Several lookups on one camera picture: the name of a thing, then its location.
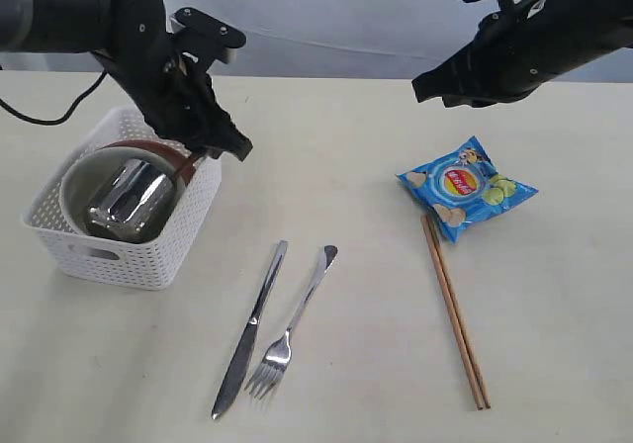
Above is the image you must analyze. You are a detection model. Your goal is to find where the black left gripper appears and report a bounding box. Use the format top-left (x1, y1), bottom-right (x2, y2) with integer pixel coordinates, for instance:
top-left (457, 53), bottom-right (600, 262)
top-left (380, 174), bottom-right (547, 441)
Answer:
top-left (118, 32), bottom-right (252, 161)

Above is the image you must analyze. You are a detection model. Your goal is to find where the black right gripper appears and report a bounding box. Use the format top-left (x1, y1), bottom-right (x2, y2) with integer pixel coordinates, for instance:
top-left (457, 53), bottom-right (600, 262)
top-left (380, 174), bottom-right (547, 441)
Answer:
top-left (411, 0), bottom-right (632, 108)

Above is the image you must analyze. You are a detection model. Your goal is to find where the brown wooden spoon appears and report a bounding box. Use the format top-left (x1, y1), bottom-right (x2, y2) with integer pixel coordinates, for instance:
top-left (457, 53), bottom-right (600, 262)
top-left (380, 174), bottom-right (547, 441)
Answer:
top-left (172, 151), bottom-right (205, 185)

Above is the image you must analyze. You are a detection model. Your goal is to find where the blue potato chips bag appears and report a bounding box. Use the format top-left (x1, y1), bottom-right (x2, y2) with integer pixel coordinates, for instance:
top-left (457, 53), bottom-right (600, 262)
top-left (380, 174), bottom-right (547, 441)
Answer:
top-left (398, 136), bottom-right (538, 243)

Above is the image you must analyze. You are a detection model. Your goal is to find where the white woven plastic basket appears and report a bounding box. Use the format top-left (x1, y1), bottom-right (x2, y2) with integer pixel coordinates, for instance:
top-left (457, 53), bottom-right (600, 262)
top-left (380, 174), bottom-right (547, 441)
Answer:
top-left (22, 106), bottom-right (222, 290)

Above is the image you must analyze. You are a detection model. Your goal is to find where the brown wooden chopstick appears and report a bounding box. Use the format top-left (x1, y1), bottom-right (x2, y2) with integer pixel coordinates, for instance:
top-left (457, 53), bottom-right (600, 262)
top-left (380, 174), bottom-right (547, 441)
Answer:
top-left (427, 214), bottom-right (492, 409)
top-left (420, 215), bottom-right (485, 410)

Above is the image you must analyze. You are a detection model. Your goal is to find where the steel spoon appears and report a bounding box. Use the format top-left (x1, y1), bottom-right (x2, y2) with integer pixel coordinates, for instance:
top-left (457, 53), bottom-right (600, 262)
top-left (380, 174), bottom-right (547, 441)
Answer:
top-left (244, 244), bottom-right (338, 399)

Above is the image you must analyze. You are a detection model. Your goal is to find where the steel fork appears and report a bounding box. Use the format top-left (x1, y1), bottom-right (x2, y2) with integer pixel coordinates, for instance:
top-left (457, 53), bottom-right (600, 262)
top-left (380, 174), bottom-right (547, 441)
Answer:
top-left (210, 240), bottom-right (288, 420)

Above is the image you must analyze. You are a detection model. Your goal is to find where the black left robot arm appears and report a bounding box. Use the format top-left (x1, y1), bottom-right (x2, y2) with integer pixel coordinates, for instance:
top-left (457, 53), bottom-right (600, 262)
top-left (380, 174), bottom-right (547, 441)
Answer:
top-left (1, 0), bottom-right (252, 160)

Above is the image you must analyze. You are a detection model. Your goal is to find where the brown ceramic plate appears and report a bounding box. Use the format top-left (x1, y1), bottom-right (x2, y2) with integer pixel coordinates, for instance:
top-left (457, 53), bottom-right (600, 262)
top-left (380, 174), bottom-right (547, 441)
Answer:
top-left (108, 139), bottom-right (187, 168)

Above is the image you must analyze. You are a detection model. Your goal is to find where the shiny steel cup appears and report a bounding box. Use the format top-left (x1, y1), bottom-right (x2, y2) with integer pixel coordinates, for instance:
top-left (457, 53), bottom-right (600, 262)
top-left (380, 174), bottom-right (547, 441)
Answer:
top-left (83, 158), bottom-right (176, 243)

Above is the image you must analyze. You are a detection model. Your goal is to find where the white ceramic bowl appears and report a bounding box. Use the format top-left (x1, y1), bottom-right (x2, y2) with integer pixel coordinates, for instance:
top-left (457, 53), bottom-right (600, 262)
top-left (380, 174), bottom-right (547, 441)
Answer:
top-left (59, 145), bottom-right (187, 236)

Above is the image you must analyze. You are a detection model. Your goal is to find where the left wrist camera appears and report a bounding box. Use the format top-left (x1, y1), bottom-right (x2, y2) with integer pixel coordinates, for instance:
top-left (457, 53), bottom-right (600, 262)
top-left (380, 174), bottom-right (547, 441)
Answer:
top-left (170, 7), bottom-right (246, 71)

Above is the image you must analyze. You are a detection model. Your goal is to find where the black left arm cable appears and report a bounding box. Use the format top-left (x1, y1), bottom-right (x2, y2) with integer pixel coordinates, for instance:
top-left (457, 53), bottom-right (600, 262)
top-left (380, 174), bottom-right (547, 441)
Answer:
top-left (0, 69), bottom-right (108, 127)

